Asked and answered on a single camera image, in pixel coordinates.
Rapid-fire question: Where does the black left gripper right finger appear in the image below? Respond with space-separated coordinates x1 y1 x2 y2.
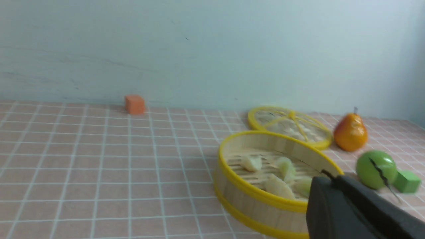
335 176 424 239

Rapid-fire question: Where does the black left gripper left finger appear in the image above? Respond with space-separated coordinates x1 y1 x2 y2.
306 170 376 239

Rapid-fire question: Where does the cream toy dumpling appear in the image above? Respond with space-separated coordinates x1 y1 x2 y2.
293 177 312 198

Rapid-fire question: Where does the greenish toy dumpling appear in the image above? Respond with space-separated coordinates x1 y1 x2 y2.
274 156 296 185

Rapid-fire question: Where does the pale green toy dumpling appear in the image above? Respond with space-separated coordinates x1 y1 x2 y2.
264 174 296 200

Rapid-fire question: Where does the bamboo steamer tray yellow rim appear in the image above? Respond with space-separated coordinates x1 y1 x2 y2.
214 130 344 239

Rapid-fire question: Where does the woven bamboo steamer lid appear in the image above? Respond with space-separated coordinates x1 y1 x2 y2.
247 106 333 151

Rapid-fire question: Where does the green foam cube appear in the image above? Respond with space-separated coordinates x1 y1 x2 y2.
392 170 422 194

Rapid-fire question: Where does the green toy watermelon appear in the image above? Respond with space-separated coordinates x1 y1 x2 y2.
356 150 401 204

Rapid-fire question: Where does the orange yellow toy pear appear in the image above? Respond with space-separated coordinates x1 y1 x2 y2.
333 107 368 152

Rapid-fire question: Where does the orange foam cube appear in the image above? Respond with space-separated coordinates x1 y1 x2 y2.
125 94 145 115

